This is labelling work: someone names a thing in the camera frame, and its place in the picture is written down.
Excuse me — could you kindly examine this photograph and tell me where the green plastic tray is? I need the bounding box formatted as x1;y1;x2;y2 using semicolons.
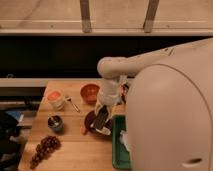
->
112;115;131;170

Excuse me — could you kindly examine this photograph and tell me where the black marker pen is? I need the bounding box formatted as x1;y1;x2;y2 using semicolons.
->
121;84;129;104

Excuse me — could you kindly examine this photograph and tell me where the black eraser block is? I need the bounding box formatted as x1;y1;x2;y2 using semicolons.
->
93;106;109;130

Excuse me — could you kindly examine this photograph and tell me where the orange carrot piece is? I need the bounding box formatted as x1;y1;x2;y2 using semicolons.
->
80;126;88;135

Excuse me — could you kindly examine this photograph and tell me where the red bowl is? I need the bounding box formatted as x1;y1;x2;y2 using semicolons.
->
80;84;100;104

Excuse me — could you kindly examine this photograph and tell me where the blue metal cup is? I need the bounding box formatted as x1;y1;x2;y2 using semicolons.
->
48;115;63;132

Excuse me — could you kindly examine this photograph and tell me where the metal spoon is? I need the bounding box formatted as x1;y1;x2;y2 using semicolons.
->
65;96;80;113

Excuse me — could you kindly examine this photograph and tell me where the bunch of red grapes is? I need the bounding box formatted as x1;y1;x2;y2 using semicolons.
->
30;136;61;169

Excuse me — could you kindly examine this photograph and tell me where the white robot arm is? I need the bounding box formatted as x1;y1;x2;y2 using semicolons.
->
97;38;213;171

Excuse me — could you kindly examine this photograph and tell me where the crumpled white cloth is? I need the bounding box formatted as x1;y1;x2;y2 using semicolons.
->
120;130;129;152

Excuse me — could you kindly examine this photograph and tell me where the white cup with orange lid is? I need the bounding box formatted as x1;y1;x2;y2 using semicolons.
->
47;91;65;110

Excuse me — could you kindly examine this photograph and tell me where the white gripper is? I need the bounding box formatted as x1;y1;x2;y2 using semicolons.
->
94;78;119;120

